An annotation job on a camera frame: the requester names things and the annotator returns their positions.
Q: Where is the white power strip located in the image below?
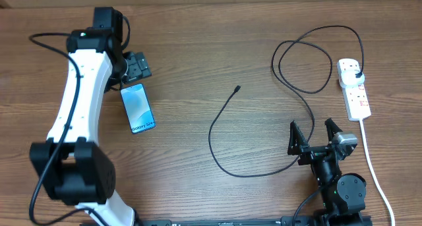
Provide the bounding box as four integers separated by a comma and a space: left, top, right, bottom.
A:
337, 58, 371, 121

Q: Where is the white charger plug adapter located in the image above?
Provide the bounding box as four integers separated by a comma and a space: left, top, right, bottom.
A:
339, 70, 365, 88

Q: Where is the Samsung Galaxy smartphone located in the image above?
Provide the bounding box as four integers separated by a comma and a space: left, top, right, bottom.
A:
120, 84, 156, 134

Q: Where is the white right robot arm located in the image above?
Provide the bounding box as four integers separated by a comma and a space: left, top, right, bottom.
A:
281, 119, 373, 225

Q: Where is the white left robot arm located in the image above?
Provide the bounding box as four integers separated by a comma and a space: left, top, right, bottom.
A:
30, 7, 151, 225

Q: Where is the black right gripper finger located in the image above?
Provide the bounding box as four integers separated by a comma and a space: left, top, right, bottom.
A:
324, 118, 342, 142
287, 121, 309, 155

